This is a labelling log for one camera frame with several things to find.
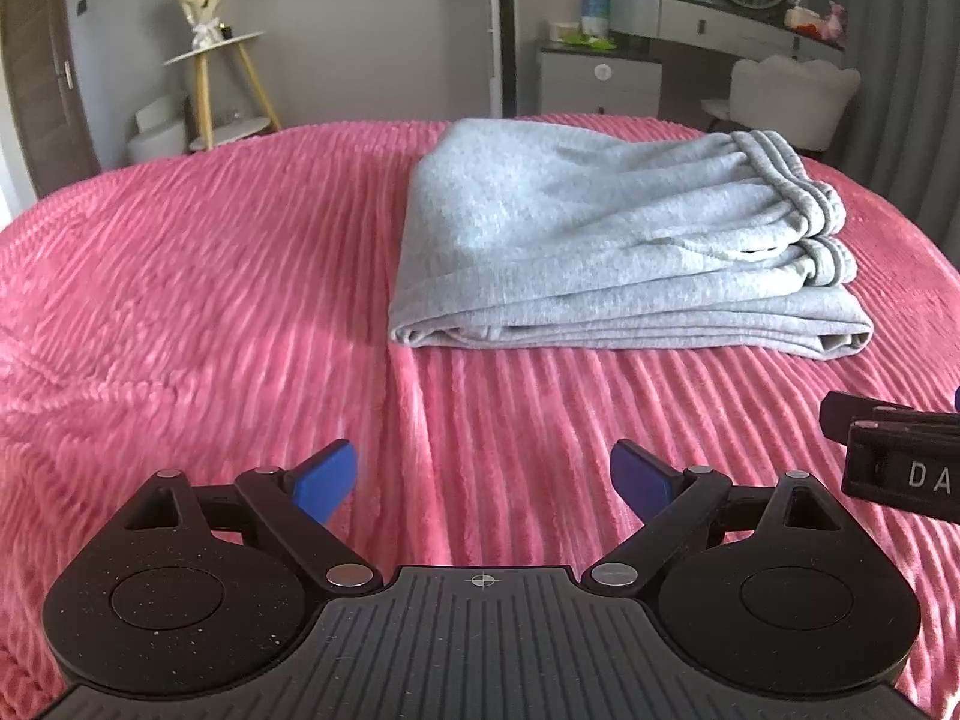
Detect grey nightstand cabinet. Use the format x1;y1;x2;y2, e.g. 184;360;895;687
537;40;665;118

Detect white upholstered chair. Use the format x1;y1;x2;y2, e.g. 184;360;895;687
703;55;862;152

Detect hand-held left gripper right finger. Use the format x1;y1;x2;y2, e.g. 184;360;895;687
586;439;850;599

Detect round wooden-legged side table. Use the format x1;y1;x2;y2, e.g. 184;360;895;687
162;30;283;152

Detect grey pants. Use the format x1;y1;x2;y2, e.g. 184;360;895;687
387;118;875;361

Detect grey dressing table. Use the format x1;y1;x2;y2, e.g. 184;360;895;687
607;0;847;67

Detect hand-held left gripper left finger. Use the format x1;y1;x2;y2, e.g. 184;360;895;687
126;439;380;599

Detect pink ribbed blanket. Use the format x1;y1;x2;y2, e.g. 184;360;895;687
0;114;960;720

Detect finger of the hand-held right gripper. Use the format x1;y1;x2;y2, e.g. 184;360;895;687
819;385;960;442

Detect cream flower bouquet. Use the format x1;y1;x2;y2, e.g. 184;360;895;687
166;0;230;47

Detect grey curtain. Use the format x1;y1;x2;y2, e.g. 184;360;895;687
838;0;960;230

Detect wooden door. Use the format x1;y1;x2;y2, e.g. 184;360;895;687
0;0;101;200

